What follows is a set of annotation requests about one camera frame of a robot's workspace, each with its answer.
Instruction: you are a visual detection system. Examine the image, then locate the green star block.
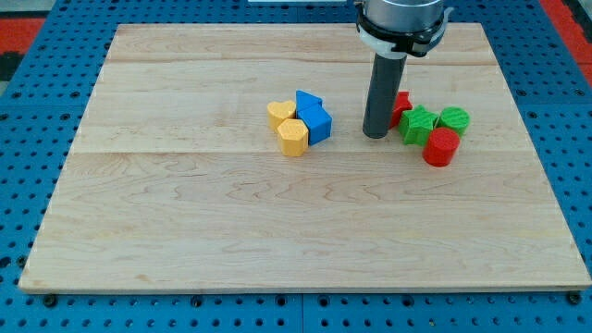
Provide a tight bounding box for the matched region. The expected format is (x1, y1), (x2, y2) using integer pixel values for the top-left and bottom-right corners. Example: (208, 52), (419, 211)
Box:
(398, 105), (438, 146)

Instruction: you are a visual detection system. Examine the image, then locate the green cylinder block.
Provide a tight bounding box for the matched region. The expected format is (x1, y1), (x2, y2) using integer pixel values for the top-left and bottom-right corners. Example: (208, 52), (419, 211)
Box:
(436, 106), (471, 137)

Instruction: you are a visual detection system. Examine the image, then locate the red cylinder block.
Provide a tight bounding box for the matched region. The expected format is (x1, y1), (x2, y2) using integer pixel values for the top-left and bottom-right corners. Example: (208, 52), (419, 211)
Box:
(422, 128), (461, 167)

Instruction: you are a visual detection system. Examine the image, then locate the blue triangle block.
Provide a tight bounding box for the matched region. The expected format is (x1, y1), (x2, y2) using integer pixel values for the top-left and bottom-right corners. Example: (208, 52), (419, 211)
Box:
(295, 90), (323, 112)

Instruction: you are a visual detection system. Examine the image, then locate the light wooden board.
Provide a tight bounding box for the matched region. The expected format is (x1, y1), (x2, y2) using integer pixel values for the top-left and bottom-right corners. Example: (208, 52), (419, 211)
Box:
(18, 23), (591, 294)

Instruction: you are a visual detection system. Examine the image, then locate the yellow heart block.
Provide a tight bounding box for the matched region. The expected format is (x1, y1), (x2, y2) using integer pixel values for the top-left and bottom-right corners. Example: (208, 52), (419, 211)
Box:
(266, 100), (296, 132)

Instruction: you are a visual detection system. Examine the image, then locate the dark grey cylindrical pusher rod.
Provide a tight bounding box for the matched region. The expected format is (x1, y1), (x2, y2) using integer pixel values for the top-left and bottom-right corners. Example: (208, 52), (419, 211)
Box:
(363, 54), (406, 139)

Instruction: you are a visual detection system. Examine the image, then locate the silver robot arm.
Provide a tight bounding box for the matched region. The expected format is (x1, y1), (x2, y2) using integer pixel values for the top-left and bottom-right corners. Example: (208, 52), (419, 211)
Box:
(356, 0), (453, 139)

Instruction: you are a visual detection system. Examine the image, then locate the blue cube block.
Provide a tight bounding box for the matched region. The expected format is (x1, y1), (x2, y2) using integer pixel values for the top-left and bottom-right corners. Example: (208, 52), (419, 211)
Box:
(297, 105), (332, 145)

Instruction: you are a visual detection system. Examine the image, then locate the red star block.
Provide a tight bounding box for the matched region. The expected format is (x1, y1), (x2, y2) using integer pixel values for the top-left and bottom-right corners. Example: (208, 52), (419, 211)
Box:
(389, 91), (413, 129)

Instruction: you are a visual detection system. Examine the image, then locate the yellow hexagon block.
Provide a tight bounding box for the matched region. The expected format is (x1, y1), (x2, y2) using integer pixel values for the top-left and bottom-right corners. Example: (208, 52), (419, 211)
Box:
(277, 118), (309, 157)

